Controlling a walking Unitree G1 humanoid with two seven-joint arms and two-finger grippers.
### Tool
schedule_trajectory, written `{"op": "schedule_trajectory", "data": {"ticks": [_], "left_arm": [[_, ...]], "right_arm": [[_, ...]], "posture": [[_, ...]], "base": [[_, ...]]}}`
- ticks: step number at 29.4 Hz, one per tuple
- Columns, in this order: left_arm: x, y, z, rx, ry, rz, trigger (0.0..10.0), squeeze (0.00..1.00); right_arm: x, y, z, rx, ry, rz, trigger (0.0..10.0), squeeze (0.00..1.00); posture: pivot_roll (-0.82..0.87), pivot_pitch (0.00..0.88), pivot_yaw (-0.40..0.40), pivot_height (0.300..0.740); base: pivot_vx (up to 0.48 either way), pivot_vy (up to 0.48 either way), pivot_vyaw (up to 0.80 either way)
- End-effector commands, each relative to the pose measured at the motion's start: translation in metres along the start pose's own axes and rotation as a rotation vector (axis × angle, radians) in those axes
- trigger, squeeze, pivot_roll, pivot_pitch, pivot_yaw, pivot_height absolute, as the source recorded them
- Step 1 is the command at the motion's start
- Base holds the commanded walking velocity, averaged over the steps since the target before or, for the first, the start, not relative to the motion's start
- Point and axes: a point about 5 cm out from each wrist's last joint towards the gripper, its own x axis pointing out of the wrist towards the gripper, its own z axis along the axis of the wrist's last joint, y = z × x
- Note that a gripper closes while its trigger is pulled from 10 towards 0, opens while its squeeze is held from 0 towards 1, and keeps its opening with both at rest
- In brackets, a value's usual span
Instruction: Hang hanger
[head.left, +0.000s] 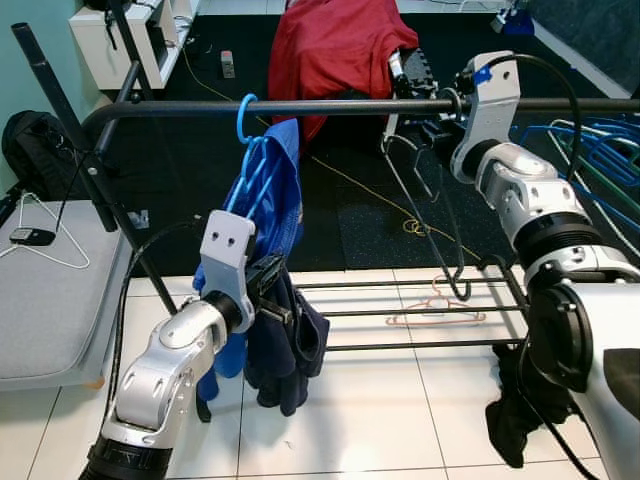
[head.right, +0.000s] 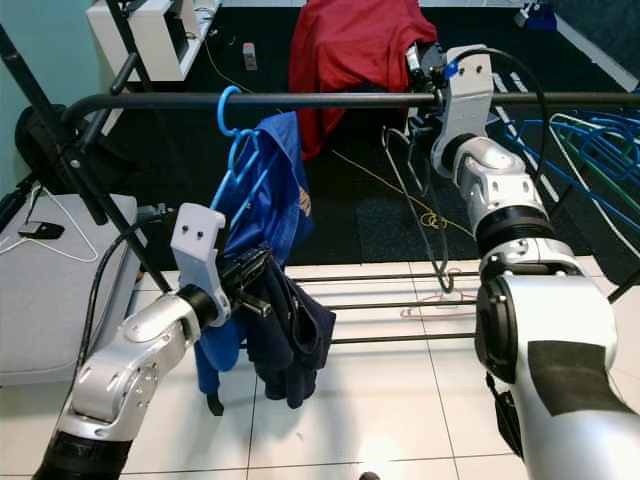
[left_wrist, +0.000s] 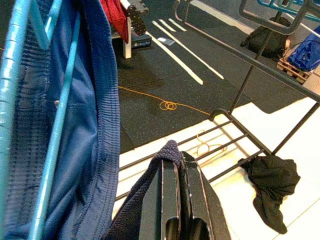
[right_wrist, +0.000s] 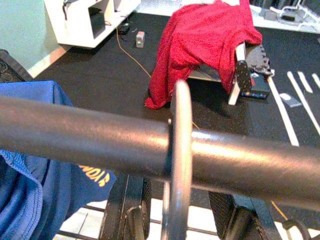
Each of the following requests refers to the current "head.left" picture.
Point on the dark navy garment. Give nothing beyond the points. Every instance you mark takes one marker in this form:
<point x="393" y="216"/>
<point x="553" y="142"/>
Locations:
<point x="290" y="360"/>

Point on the grey metal hanger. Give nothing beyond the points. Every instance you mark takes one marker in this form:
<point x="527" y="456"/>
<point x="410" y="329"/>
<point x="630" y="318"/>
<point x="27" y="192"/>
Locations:
<point x="452" y="285"/>

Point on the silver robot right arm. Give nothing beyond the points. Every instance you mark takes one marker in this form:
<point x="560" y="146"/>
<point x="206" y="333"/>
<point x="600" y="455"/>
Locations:
<point x="540" y="200"/>

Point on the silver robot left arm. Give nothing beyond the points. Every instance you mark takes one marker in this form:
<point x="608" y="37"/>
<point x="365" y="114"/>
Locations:
<point x="160" y="370"/>

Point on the white plastic hanger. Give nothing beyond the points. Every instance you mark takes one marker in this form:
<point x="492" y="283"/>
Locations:
<point x="575" y="125"/>

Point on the pink plastic hanger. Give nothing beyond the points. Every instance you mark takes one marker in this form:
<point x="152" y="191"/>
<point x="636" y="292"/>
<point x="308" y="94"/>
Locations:
<point x="435" y="322"/>

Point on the light blue plastic hanger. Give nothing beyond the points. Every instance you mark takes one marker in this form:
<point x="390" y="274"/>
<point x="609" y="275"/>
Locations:
<point x="240" y="118"/>

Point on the black metal machine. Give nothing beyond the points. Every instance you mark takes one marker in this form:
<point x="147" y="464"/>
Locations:
<point x="412" y="75"/>

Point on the blue sports shirt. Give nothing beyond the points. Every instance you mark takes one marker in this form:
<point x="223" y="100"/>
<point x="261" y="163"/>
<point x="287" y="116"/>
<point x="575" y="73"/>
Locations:
<point x="275" y="190"/>

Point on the black metal clothes rack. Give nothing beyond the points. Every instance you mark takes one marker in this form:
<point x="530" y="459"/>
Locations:
<point x="330" y="105"/>

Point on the red cloth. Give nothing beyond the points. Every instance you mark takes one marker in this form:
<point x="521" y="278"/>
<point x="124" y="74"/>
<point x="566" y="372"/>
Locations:
<point x="340" y="50"/>

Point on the small blue device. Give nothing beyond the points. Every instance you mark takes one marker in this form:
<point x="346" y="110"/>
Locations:
<point x="512" y="20"/>

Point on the grey upholstered ottoman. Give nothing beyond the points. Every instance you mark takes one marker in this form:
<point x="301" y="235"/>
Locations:
<point x="50" y="310"/>

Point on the small grey box green light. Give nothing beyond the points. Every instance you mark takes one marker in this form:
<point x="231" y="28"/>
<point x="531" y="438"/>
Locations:
<point x="228" y="64"/>

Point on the black phone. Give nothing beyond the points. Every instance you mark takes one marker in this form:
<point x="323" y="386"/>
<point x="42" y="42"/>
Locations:
<point x="30" y="237"/>

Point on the black backpack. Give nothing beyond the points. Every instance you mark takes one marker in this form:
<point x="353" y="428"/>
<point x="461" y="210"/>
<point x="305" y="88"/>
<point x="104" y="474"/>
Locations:
<point x="35" y="150"/>

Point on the black crumpled cloth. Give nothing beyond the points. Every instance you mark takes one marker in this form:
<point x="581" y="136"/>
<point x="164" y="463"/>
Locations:
<point x="515" y="420"/>

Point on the white shelf unit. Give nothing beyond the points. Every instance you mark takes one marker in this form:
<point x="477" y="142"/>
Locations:
<point x="110" y="45"/>

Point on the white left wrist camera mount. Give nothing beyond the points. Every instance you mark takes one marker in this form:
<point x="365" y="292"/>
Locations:
<point x="228" y="245"/>

